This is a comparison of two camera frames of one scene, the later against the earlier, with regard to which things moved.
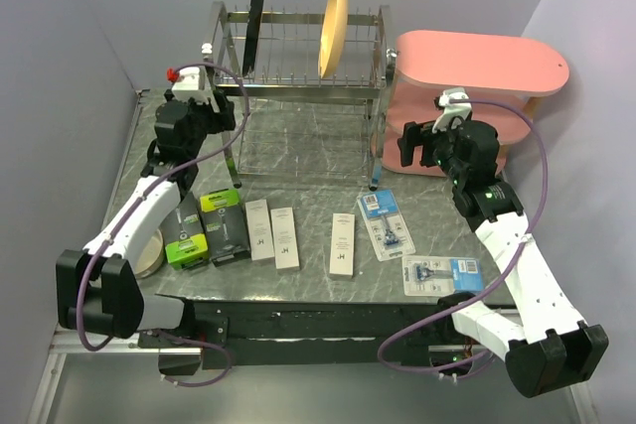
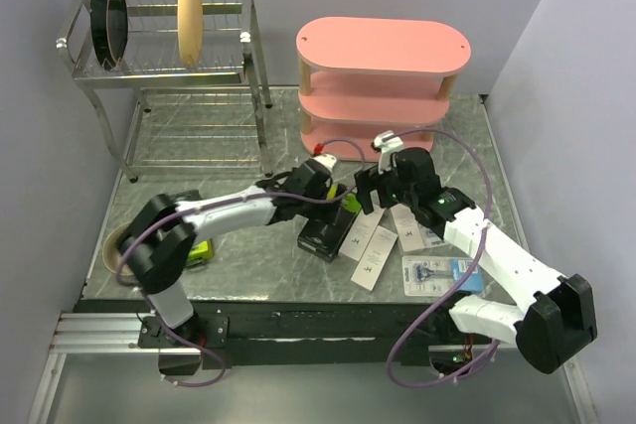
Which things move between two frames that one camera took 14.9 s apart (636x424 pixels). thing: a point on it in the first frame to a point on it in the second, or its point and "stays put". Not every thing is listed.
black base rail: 250,332 stays put
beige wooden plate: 334,30 to 190,19
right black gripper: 415,134 to 371,180
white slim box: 342,245 to 408,227
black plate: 253,27 to 109,19
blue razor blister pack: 386,224 to 430,238
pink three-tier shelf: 513,69 to 377,81
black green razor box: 225,225 to 324,234
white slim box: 284,241 to 375,257
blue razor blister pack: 436,275 stays put
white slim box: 258,229 to 360,234
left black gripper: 220,120 to 316,211
